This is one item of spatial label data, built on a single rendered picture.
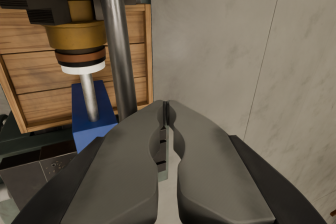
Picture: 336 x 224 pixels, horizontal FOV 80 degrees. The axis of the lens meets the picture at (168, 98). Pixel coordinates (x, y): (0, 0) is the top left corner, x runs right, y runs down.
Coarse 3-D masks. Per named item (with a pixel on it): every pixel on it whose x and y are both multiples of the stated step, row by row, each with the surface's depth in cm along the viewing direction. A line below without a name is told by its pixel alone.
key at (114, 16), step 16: (112, 0) 10; (112, 16) 10; (112, 32) 11; (112, 48) 11; (128, 48) 11; (112, 64) 11; (128, 64) 11; (128, 80) 11; (128, 96) 12; (128, 112) 12
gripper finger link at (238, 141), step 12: (240, 144) 9; (240, 156) 8; (252, 156) 8; (252, 168) 7; (264, 168) 7; (264, 180) 7; (276, 180) 7; (288, 180) 7; (264, 192) 7; (276, 192) 7; (288, 192) 7; (300, 192) 7; (276, 204) 6; (288, 204) 6; (300, 204) 6; (276, 216) 6; (288, 216) 6; (300, 216) 6; (312, 216) 6
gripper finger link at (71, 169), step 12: (96, 144) 9; (84, 156) 8; (72, 168) 7; (84, 168) 7; (60, 180) 7; (72, 180) 7; (36, 192) 7; (48, 192) 7; (60, 192) 7; (72, 192) 7; (36, 204) 6; (48, 204) 6; (60, 204) 6; (24, 216) 6; (36, 216) 6; (48, 216) 6; (60, 216) 6
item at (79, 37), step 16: (80, 0) 27; (80, 16) 28; (48, 32) 28; (64, 32) 27; (80, 32) 28; (96, 32) 29; (64, 48) 28; (80, 48) 29; (96, 48) 31; (64, 64) 30; (80, 64) 30
